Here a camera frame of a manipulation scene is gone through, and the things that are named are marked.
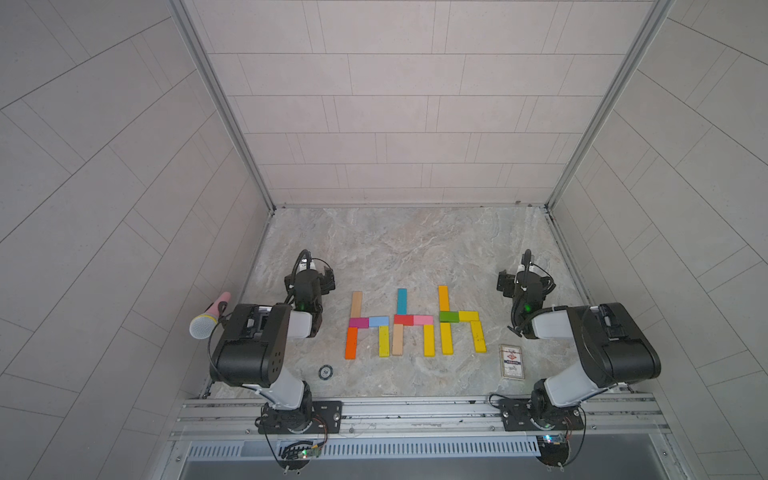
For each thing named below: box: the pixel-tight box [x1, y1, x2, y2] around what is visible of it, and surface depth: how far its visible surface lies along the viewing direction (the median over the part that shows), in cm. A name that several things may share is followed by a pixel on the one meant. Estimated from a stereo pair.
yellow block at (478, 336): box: [471, 321, 487, 353], surface depth 86 cm
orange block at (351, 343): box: [344, 327, 358, 360], surface depth 84 cm
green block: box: [439, 311, 459, 323], surface depth 91 cm
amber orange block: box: [438, 285, 451, 312], surface depth 93 cm
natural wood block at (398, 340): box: [392, 324, 404, 356], surface depth 84 cm
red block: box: [394, 314, 414, 326], surface depth 89 cm
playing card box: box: [499, 344, 525, 379], surface depth 80 cm
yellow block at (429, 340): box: [423, 325, 435, 357], surface depth 84 cm
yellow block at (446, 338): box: [440, 322, 454, 355], surface depth 85 cm
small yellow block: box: [459, 311, 479, 322], surface depth 89 cm
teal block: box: [398, 288, 407, 315], surface depth 93 cm
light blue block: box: [369, 316, 389, 327], surface depth 88 cm
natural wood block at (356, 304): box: [351, 291, 363, 318], surface depth 91 cm
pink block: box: [413, 315, 434, 326], surface depth 88 cm
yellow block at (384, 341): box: [378, 325, 390, 358], surface depth 84 cm
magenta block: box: [349, 317, 369, 328], surface depth 87 cm
